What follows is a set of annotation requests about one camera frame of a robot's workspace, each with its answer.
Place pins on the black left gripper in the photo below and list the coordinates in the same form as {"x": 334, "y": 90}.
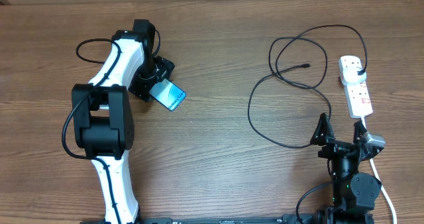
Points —
{"x": 163, "y": 65}

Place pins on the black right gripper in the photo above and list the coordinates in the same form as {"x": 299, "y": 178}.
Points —
{"x": 333, "y": 146}

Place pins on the blue Galaxy smartphone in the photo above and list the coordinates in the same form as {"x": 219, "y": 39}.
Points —
{"x": 168, "y": 94}

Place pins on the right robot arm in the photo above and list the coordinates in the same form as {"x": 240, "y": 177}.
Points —
{"x": 354, "y": 192}

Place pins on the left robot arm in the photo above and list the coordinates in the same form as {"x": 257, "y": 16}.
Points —
{"x": 102, "y": 116}

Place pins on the white charger adapter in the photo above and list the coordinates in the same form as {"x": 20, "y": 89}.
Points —
{"x": 351, "y": 76}

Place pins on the white power strip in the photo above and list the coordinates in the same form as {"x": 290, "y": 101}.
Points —
{"x": 357, "y": 95}

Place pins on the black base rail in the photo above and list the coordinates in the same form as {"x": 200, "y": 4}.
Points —
{"x": 285, "y": 219}

